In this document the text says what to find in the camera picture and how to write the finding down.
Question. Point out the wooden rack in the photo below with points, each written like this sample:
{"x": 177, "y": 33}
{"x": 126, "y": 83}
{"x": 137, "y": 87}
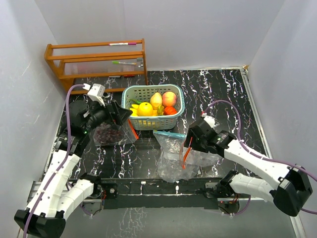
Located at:
{"x": 91, "y": 60}

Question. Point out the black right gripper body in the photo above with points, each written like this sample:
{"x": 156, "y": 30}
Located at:
{"x": 198, "y": 144}

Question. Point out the yellow bananas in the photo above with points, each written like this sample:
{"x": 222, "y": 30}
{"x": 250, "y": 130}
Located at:
{"x": 134, "y": 109}

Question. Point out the pink white marker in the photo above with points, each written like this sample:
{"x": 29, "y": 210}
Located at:
{"x": 123, "y": 44}

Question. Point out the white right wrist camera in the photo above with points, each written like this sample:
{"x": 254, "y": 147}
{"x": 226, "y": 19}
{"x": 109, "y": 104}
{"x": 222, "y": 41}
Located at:
{"x": 210, "y": 121}

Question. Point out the clear zip top bag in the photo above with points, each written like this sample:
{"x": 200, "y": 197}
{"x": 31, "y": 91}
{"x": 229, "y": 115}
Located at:
{"x": 129, "y": 134}

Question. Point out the dark red grapes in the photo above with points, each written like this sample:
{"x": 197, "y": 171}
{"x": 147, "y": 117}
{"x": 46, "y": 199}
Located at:
{"x": 107, "y": 136}

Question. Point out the orange carrot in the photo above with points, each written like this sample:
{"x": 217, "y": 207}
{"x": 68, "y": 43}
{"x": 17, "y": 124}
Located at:
{"x": 169, "y": 111}

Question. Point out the green cucumber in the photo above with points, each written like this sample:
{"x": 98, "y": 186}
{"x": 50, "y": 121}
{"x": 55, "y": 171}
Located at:
{"x": 137, "y": 102}

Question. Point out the yellow pear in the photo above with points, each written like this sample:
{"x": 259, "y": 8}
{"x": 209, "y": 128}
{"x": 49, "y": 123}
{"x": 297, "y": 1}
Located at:
{"x": 156, "y": 100}

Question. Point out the green white marker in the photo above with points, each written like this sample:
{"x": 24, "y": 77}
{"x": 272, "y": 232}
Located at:
{"x": 120, "y": 62}

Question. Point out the black metal base rail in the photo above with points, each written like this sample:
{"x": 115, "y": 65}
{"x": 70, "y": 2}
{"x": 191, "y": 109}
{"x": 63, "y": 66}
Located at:
{"x": 156, "y": 193}

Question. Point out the teal plastic basket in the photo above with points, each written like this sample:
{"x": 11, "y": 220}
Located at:
{"x": 144, "y": 93}

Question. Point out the clear zip bag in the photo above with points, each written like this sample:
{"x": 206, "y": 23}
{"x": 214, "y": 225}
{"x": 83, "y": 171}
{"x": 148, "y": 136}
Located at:
{"x": 129, "y": 134}
{"x": 177, "y": 161}

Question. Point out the orange peach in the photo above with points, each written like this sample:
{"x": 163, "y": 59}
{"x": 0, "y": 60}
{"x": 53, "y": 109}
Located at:
{"x": 169, "y": 99}

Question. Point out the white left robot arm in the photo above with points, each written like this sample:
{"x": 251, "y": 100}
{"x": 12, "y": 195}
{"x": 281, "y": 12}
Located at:
{"x": 46, "y": 214}

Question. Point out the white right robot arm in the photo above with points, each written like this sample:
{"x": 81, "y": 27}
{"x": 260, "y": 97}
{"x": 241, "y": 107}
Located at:
{"x": 287, "y": 187}

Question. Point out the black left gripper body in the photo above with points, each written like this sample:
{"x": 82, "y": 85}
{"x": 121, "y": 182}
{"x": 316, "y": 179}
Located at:
{"x": 100, "y": 114}

